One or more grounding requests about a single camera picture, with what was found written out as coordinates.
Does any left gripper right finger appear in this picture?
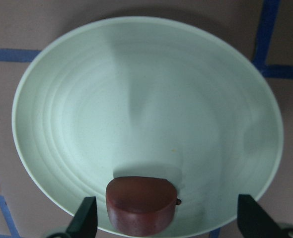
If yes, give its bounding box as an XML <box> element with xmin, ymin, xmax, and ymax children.
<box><xmin>237</xmin><ymin>194</ymin><xmax>289</xmax><ymax>238</ymax></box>

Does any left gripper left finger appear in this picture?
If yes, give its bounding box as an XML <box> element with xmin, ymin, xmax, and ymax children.
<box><xmin>66</xmin><ymin>196</ymin><xmax>98</xmax><ymax>238</ymax></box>

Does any red-brown bun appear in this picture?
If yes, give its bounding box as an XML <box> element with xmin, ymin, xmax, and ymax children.
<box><xmin>106</xmin><ymin>177</ymin><xmax>180</xmax><ymax>237</ymax></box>

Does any green plate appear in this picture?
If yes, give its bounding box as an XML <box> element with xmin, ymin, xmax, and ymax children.
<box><xmin>12</xmin><ymin>16</ymin><xmax>284</xmax><ymax>238</ymax></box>

